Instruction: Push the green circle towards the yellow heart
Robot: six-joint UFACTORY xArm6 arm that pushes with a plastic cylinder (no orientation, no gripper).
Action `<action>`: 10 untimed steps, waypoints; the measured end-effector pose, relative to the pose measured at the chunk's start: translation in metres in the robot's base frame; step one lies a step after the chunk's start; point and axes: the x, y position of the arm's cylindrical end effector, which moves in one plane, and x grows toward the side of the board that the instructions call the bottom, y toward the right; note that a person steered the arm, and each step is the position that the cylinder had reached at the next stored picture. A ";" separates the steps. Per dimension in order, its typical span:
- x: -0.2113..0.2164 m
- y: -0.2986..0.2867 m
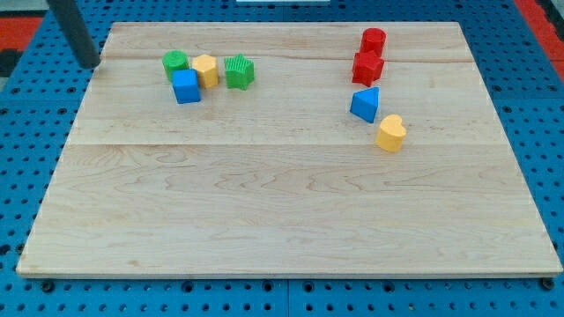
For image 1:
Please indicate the red star block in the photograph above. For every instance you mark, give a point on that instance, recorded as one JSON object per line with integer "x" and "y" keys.
{"x": 367, "y": 67}

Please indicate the blue triangle block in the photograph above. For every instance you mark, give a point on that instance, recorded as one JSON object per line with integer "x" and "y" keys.
{"x": 365, "y": 104}

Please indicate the red cylinder block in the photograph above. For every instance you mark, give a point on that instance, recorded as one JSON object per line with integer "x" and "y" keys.
{"x": 373, "y": 40}

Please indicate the light wooden board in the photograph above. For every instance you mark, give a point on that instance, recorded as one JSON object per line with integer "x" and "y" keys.
{"x": 282, "y": 180}

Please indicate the yellow hexagon block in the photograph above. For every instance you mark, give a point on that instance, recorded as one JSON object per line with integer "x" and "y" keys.
{"x": 207, "y": 70}

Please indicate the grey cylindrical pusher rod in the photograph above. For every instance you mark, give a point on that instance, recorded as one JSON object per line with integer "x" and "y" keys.
{"x": 74, "y": 29}

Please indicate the green star block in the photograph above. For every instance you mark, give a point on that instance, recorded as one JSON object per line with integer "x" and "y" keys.
{"x": 239, "y": 72}

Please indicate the green cylinder block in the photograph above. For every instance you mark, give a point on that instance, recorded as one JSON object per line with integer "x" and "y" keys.
{"x": 174, "y": 60}

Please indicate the blue cube block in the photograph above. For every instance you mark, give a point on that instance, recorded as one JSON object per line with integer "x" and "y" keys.
{"x": 185, "y": 86}

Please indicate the yellow heart block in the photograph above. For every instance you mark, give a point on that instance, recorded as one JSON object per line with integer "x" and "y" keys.
{"x": 391, "y": 133}

